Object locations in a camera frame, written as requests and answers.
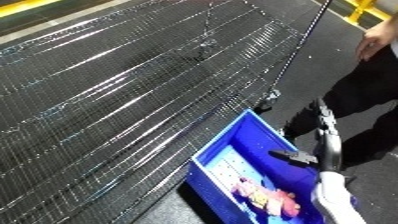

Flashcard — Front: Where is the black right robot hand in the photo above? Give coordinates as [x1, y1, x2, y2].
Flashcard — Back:
[268, 98, 345, 174]

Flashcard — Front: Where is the pink soft toy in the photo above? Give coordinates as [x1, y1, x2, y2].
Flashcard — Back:
[229, 177, 303, 218]

